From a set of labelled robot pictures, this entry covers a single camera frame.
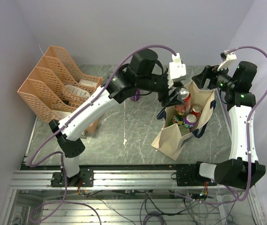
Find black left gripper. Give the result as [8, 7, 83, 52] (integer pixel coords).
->
[137, 74, 185, 108]

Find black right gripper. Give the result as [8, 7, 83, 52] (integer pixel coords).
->
[192, 62, 236, 92]

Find red cola can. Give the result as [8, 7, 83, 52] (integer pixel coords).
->
[175, 87, 191, 113]
[190, 104, 203, 117]

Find green Perrier glass bottle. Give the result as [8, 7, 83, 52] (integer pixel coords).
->
[169, 112, 185, 126]

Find red cola can front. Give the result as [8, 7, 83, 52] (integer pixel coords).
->
[190, 104, 203, 117]

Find purple Fanta can front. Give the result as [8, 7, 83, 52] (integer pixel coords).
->
[183, 114, 197, 129]

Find purple fanta can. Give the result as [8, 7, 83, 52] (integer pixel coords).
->
[130, 90, 140, 101]
[183, 114, 197, 129]

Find cream canvas tote bag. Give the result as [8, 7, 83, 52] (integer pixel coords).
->
[151, 81, 216, 160]

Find clear Chang bottle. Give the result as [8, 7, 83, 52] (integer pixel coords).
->
[178, 125, 190, 136]

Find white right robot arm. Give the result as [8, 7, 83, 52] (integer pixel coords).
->
[190, 61, 266, 189]

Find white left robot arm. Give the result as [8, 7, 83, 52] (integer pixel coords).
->
[49, 45, 186, 186]

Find pink plastic file organizer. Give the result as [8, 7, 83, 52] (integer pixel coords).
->
[17, 45, 103, 123]

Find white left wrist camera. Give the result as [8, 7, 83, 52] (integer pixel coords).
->
[167, 53, 186, 89]

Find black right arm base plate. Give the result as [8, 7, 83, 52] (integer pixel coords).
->
[171, 170, 216, 187]

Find aluminium mounting rail frame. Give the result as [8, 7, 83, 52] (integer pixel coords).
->
[0, 165, 267, 225]

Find loose cables under frame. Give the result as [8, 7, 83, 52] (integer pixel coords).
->
[60, 185, 242, 225]

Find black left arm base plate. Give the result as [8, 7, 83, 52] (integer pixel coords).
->
[51, 169, 94, 188]

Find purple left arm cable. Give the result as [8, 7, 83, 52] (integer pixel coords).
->
[28, 44, 178, 223]

